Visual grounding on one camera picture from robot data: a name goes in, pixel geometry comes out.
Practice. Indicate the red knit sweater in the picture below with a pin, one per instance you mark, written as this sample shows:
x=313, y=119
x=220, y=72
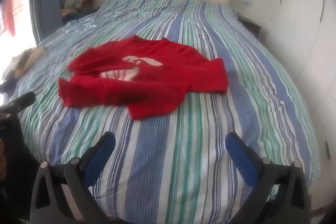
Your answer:
x=157, y=82

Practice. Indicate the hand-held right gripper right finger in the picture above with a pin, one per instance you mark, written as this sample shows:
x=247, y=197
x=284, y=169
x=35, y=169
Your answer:
x=240, y=158

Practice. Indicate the patterned pillow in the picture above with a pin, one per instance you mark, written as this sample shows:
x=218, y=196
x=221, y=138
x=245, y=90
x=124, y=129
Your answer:
x=25, y=61

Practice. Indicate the red hanging cloth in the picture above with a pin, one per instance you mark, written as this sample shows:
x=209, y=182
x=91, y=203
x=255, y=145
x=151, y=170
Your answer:
x=10, y=16

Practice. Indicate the white wardrobe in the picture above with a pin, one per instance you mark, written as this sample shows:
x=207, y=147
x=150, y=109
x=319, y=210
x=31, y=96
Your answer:
x=302, y=29

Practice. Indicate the striped bed sheet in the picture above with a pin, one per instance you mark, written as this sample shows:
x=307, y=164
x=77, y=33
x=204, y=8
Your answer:
x=183, y=150

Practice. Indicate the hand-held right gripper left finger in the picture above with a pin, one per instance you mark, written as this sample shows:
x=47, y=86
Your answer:
x=101, y=158

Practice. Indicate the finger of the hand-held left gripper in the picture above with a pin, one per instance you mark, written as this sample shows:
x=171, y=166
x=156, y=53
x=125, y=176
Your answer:
x=25, y=99

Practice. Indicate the dark bedside table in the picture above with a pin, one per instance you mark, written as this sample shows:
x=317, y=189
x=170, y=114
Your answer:
x=250, y=26

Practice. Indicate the pile of clothes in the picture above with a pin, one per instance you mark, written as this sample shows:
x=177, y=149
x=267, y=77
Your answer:
x=78, y=1

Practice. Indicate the blue wall sticker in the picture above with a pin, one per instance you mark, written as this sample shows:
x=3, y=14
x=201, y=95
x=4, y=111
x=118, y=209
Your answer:
x=247, y=0

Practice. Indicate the person's left hand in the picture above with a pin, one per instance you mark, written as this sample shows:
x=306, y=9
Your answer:
x=2, y=157

